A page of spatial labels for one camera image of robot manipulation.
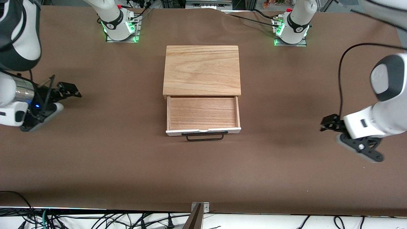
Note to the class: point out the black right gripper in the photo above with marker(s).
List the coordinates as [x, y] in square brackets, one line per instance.
[51, 93]

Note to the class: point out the brown table cover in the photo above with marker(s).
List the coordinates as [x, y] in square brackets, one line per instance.
[95, 159]

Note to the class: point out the grey metal mount bracket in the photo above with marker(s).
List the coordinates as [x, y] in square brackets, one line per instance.
[195, 219]

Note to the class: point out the orange clutter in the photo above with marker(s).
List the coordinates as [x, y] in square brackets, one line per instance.
[273, 3]

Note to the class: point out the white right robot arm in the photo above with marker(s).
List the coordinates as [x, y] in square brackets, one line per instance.
[111, 19]

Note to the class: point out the wooden drawer cabinet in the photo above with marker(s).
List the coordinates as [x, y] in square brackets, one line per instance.
[202, 70]

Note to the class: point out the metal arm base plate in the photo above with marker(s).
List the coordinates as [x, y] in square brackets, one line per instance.
[127, 40]
[302, 44]

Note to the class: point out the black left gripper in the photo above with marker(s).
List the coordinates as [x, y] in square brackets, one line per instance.
[335, 123]

